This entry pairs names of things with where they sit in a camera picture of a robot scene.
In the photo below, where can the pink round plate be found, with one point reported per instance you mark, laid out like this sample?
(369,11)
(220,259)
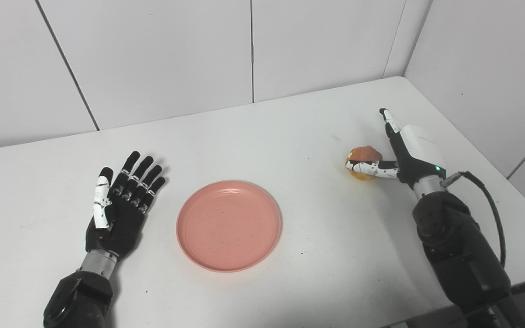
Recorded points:
(229,226)

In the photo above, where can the orange cream puff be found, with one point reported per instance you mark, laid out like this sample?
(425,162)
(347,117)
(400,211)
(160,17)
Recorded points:
(363,155)

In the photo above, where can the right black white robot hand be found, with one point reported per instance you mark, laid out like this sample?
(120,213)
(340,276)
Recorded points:
(415,159)

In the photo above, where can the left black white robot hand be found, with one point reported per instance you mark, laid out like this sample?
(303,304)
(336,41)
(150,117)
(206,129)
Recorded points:
(121,223)

